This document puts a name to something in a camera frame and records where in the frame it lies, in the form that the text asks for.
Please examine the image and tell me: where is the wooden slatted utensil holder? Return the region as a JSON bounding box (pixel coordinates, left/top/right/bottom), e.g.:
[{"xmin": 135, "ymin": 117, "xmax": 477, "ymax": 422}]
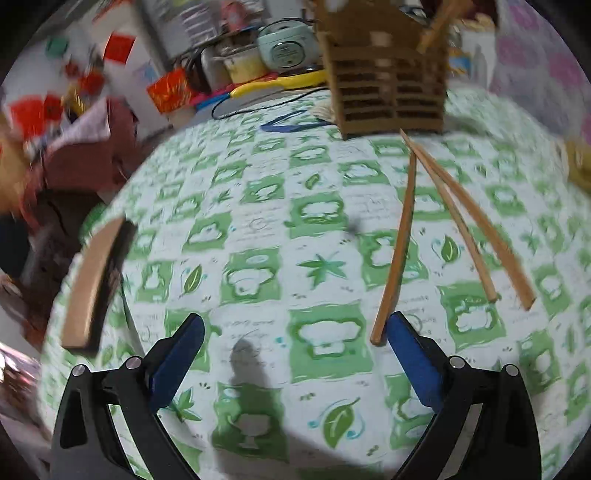
[{"xmin": 314, "ymin": 1, "xmax": 448, "ymax": 139}]

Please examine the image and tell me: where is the wooden chopstick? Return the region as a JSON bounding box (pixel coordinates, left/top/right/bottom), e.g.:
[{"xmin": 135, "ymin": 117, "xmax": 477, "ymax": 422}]
[
  {"xmin": 410, "ymin": 138, "xmax": 536, "ymax": 311},
  {"xmin": 400, "ymin": 129, "xmax": 498, "ymax": 302},
  {"xmin": 370, "ymin": 153, "xmax": 417, "ymax": 346}
]

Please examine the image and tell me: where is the yellow plush toy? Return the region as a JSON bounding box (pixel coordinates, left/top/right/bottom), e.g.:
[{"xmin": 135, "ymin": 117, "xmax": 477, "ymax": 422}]
[{"xmin": 562, "ymin": 139, "xmax": 591, "ymax": 195}]

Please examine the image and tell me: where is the red gift box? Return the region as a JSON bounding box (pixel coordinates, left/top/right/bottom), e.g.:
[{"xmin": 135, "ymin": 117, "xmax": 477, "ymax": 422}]
[{"xmin": 146, "ymin": 67, "xmax": 193, "ymax": 114}]

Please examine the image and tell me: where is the blue band on table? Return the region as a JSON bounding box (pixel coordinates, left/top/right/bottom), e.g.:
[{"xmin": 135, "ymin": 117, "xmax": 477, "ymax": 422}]
[{"xmin": 260, "ymin": 110, "xmax": 331, "ymax": 134}]

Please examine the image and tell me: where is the yellow plastic tool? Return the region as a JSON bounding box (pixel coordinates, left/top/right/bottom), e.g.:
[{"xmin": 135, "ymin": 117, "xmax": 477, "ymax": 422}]
[{"xmin": 229, "ymin": 70, "xmax": 327, "ymax": 98}]

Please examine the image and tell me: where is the red cloth covered table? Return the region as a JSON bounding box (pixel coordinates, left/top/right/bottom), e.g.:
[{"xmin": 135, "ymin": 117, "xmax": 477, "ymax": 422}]
[{"xmin": 19, "ymin": 97, "xmax": 142, "ymax": 230}]

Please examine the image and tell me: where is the floral plastic wall sheet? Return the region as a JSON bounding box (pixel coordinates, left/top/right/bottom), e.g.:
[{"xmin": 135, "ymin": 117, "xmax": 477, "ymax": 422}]
[{"xmin": 490, "ymin": 1, "xmax": 590, "ymax": 142}]

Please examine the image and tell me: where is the brown flat case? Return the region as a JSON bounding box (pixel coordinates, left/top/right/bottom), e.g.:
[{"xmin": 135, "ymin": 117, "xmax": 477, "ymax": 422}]
[{"xmin": 61, "ymin": 216, "xmax": 136, "ymax": 356}]

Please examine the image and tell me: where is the cream yellow lidded pot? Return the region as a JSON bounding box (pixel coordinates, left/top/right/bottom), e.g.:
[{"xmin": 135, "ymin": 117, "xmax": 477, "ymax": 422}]
[{"xmin": 221, "ymin": 44, "xmax": 270, "ymax": 84}]

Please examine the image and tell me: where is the black power cable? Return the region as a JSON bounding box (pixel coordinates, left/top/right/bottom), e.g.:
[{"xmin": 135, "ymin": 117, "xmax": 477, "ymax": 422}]
[{"xmin": 210, "ymin": 86, "xmax": 330, "ymax": 121}]

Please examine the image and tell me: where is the green white patterned tablecloth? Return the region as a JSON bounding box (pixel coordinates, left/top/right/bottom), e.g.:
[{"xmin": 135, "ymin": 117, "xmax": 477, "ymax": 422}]
[{"xmin": 38, "ymin": 87, "xmax": 591, "ymax": 480}]

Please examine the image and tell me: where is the mint green rice cooker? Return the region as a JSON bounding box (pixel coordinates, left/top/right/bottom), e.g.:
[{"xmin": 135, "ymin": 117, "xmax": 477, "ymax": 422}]
[{"xmin": 256, "ymin": 18, "xmax": 321, "ymax": 73}]

